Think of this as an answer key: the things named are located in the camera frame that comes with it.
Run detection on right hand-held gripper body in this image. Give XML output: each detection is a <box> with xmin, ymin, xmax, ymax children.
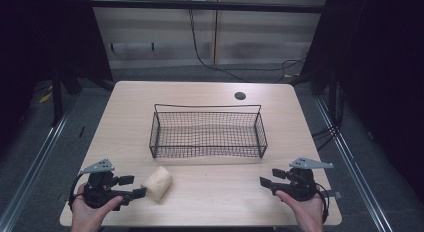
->
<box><xmin>273</xmin><ymin>156</ymin><xmax>334</xmax><ymax>203</ymax></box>

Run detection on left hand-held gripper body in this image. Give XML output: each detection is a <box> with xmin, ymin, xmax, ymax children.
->
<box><xmin>79</xmin><ymin>158</ymin><xmax>134</xmax><ymax>212</ymax></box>

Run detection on person's right hand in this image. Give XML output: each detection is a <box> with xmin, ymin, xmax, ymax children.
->
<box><xmin>274</xmin><ymin>189</ymin><xmax>325</xmax><ymax>232</ymax></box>

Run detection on person's left hand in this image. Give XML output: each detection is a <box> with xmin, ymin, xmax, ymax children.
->
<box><xmin>70</xmin><ymin>182</ymin><xmax>124</xmax><ymax>232</ymax></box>

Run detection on black metal stand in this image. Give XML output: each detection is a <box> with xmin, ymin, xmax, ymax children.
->
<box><xmin>327</xmin><ymin>70</ymin><xmax>338</xmax><ymax>130</ymax></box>
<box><xmin>50</xmin><ymin>66</ymin><xmax>65</xmax><ymax>128</ymax></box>

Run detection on yellow floor tape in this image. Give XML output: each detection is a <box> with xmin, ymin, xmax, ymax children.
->
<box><xmin>37</xmin><ymin>86</ymin><xmax>54</xmax><ymax>105</ymax></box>

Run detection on black curtain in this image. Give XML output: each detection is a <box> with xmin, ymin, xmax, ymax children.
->
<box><xmin>0</xmin><ymin>0</ymin><xmax>114</xmax><ymax>156</ymax></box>
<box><xmin>300</xmin><ymin>0</ymin><xmax>424</xmax><ymax>196</ymax></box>

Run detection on black horizontal bar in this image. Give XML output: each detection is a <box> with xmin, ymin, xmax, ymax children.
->
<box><xmin>89</xmin><ymin>0</ymin><xmax>330</xmax><ymax>15</ymax></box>

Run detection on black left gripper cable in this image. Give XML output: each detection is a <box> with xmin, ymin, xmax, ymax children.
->
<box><xmin>67</xmin><ymin>173</ymin><xmax>85</xmax><ymax>212</ymax></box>

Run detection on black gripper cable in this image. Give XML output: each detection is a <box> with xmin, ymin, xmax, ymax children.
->
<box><xmin>67</xmin><ymin>173</ymin><xmax>85</xmax><ymax>212</ymax></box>
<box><xmin>313</xmin><ymin>182</ymin><xmax>331</xmax><ymax>225</ymax></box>

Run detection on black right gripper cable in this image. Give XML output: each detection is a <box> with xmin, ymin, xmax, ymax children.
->
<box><xmin>313</xmin><ymin>182</ymin><xmax>331</xmax><ymax>225</ymax></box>

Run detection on grey strap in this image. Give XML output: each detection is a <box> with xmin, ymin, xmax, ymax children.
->
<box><xmin>320</xmin><ymin>189</ymin><xmax>343</xmax><ymax>200</ymax></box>

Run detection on metal floor rail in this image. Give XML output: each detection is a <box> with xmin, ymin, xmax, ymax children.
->
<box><xmin>314</xmin><ymin>97</ymin><xmax>395</xmax><ymax>232</ymax></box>
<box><xmin>0</xmin><ymin>100</ymin><xmax>74</xmax><ymax>232</ymax></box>

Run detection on black floor cables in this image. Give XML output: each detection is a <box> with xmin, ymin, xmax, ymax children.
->
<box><xmin>311</xmin><ymin>81</ymin><xmax>346</xmax><ymax>152</ymax></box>

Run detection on black wire mesh basket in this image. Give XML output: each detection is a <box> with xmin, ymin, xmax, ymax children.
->
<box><xmin>148</xmin><ymin>103</ymin><xmax>269</xmax><ymax>160</ymax></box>

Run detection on black wall cable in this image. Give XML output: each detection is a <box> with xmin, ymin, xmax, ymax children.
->
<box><xmin>187</xmin><ymin>7</ymin><xmax>308</xmax><ymax>84</ymax></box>

